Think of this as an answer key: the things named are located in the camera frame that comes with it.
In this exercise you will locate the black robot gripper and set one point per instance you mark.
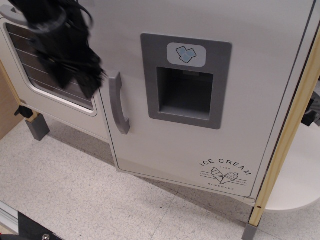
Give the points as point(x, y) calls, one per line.
point(65, 54)

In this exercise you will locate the grey fridge door handle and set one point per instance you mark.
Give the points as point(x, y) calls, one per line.
point(115, 85)

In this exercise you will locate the white toy fridge door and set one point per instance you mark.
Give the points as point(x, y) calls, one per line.
point(270, 43)

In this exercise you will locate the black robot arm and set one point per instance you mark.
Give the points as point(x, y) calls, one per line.
point(50, 14)

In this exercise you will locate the white oven door with window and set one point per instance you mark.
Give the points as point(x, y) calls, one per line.
point(37, 89)

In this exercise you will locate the black clamp knob left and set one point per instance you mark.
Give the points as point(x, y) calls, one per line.
point(24, 111)

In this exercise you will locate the grey left foot cap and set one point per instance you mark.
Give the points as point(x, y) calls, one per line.
point(38, 127)

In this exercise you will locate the grey foot cap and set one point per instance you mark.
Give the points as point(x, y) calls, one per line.
point(249, 232)
point(38, 127)

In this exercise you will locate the plywood side panel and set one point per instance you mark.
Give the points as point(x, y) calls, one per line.
point(8, 107)

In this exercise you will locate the grey ice dispenser panel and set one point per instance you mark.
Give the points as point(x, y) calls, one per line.
point(186, 79)

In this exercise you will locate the white toy kitchen cabinet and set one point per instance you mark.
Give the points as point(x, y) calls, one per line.
point(189, 92)

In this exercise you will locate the grey right foot cap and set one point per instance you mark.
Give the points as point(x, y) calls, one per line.
point(249, 232)

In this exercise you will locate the black clamp right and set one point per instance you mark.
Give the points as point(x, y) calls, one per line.
point(312, 113)

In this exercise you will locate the white round table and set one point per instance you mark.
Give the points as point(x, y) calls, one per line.
point(298, 183)

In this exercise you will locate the light wooden left post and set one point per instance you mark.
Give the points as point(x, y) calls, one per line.
point(14, 92)

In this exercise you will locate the light wooden post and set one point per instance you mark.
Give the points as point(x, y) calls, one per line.
point(14, 92)
point(299, 104)

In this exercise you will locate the grey oven door handle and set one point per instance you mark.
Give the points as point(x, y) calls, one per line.
point(13, 15)

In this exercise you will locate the aluminium rail bottom left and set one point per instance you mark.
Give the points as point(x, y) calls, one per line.
point(9, 217)

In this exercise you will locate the black base plate with screw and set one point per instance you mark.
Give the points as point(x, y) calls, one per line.
point(28, 229)

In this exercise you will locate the light wooden right post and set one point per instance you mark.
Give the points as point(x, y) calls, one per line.
point(299, 104)

